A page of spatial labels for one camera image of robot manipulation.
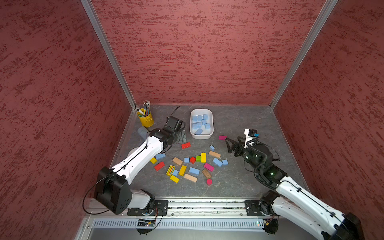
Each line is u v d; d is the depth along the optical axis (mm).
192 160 897
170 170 847
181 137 746
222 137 1067
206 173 849
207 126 1047
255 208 741
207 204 763
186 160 903
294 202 503
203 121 1099
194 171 853
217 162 898
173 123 633
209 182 835
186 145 962
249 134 653
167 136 568
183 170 856
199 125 1091
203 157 913
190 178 833
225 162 898
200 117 1138
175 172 853
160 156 910
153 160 897
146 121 1012
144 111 1001
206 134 1000
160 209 694
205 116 1129
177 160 895
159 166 888
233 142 670
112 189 398
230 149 681
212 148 945
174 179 833
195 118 1106
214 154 924
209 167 881
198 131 1045
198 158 897
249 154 643
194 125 1035
